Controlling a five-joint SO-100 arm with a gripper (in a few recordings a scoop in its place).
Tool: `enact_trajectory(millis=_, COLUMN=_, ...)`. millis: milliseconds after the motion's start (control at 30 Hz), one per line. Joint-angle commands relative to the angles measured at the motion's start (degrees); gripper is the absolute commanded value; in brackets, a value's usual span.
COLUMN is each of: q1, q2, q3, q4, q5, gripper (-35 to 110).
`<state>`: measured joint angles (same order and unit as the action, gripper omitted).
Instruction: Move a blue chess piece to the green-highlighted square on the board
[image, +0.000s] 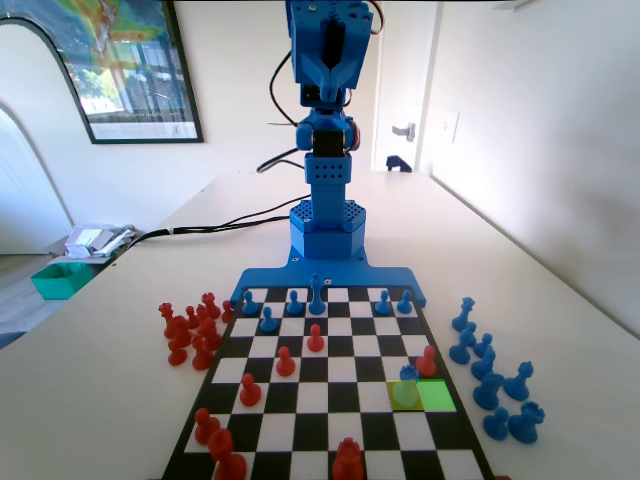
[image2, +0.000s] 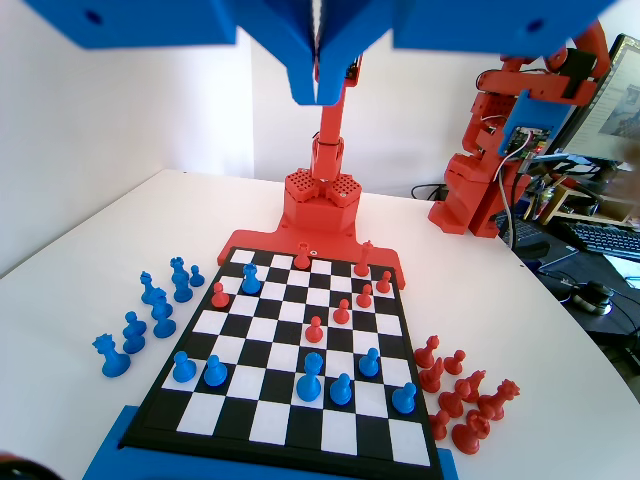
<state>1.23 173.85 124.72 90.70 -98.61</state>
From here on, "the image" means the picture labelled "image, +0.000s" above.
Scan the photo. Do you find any blue plastic chess rook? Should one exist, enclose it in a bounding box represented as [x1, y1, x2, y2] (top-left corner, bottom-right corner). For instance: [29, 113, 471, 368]
[507, 401, 547, 445]
[392, 363, 421, 409]

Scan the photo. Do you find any blue king chess piece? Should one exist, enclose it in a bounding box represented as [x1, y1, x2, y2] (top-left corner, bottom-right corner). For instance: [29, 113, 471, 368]
[307, 273, 324, 316]

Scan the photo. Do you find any white door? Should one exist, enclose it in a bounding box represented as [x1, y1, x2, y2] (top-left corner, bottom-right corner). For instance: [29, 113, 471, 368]
[372, 0, 437, 174]

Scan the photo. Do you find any blue clamp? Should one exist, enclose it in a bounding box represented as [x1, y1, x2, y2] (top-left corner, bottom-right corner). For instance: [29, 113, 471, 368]
[385, 154, 415, 175]

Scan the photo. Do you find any black framed poster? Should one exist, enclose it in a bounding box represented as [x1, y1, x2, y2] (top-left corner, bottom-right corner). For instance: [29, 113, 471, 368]
[0, 0, 206, 146]

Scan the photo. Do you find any blue base mounting plate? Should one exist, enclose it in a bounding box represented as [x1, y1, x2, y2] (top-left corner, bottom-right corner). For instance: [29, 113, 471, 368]
[234, 244, 430, 310]

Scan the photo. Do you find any white arched panel black edge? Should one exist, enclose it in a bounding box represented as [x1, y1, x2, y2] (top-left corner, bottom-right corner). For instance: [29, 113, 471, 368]
[0, 16, 77, 256]

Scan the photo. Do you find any pile of papers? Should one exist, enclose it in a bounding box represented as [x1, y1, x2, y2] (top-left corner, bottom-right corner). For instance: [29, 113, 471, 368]
[63, 223, 138, 260]

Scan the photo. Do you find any green plastic bin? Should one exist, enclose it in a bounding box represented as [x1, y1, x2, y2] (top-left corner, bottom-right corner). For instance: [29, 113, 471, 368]
[30, 262, 90, 302]

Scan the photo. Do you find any black and white chessboard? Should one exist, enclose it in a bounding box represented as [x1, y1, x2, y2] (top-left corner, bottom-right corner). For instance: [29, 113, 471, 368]
[159, 284, 496, 480]

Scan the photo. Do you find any black cable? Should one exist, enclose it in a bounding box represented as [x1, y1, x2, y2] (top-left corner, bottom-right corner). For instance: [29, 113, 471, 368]
[256, 147, 308, 174]
[112, 198, 311, 266]
[112, 212, 294, 266]
[268, 48, 302, 127]

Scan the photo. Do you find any white light switch plate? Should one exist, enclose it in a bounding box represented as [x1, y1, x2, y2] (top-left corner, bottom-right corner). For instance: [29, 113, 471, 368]
[443, 110, 461, 147]

